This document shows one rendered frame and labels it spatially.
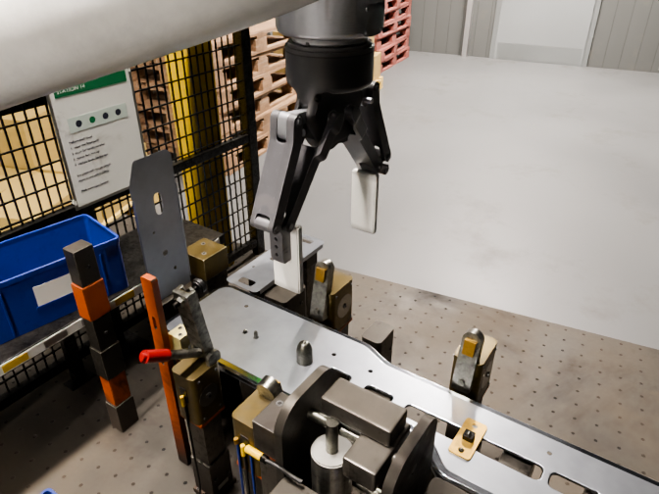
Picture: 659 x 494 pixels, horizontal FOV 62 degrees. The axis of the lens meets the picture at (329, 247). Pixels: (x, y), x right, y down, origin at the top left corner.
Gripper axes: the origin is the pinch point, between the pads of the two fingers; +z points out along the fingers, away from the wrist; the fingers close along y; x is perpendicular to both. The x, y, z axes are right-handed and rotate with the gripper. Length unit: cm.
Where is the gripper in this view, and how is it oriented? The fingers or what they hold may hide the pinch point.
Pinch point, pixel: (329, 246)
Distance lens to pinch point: 55.8
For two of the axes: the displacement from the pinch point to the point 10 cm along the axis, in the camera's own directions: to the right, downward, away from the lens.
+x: -8.3, -2.9, 4.8
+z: 0.0, 8.6, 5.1
